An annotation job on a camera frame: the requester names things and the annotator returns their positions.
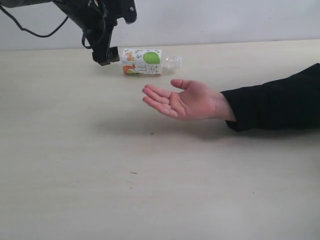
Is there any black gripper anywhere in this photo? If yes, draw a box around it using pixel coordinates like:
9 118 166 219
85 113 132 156
80 14 120 66

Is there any clear tea bottle balloon label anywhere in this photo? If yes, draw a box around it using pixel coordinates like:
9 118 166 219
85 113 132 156
119 48 182 76

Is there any black sleeved forearm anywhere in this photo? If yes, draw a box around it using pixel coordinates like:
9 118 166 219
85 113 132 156
222 63 320 132

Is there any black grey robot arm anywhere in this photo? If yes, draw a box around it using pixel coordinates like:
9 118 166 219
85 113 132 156
0 0 122 66

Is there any person's open bare hand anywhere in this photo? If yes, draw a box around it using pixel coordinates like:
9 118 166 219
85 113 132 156
142 79 236 122

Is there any black braided cable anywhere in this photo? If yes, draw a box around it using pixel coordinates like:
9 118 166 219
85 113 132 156
0 4 69 39

